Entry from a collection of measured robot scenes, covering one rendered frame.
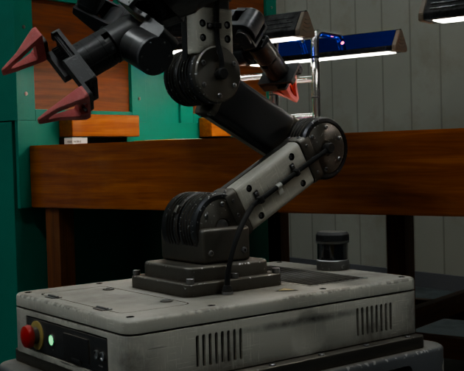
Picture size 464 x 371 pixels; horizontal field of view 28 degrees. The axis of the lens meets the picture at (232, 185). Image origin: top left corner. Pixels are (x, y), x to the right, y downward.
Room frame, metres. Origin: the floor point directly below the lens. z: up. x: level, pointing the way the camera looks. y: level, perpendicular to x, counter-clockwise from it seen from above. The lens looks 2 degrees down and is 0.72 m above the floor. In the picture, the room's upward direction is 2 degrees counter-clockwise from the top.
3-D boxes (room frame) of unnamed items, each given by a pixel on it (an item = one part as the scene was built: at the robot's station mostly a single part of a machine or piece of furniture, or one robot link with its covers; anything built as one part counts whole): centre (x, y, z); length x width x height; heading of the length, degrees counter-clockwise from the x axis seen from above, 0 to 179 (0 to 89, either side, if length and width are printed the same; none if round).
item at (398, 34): (3.18, -0.31, 1.08); 0.62 x 0.08 x 0.07; 53
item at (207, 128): (3.49, 0.00, 0.83); 0.30 x 0.06 x 0.07; 143
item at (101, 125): (2.95, 0.41, 0.83); 0.30 x 0.06 x 0.07; 143
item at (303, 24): (2.73, 0.03, 1.08); 0.62 x 0.08 x 0.07; 53
